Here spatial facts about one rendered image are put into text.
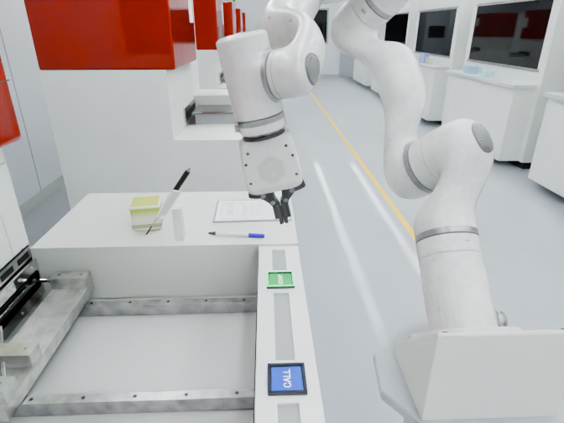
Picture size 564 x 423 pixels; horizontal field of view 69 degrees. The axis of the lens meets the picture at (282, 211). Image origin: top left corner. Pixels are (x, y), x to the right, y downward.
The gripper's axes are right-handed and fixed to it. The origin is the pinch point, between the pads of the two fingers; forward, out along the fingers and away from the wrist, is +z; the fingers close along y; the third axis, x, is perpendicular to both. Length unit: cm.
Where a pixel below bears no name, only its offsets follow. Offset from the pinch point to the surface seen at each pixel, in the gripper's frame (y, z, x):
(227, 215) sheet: -16.5, 11.5, 31.1
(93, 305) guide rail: -48, 17, 8
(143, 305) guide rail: -36.5, 19.7, 8.0
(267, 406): -6.4, 14.5, -30.5
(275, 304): -4.8, 15.3, -7.2
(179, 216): -24.6, 3.3, 17.0
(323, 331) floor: 2, 114, 97
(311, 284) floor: 0, 114, 139
